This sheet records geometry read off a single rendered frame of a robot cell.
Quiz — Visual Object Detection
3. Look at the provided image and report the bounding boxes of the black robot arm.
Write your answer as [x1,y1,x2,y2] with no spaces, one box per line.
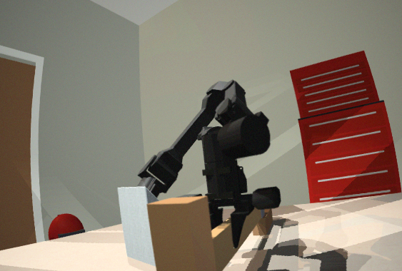
[137,79,271,197]

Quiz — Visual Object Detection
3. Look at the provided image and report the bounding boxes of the long tan wooden rail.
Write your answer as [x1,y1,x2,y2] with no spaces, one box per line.
[212,208,261,271]

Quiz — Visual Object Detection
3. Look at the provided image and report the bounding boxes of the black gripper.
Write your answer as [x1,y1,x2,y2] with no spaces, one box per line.
[202,160,281,249]

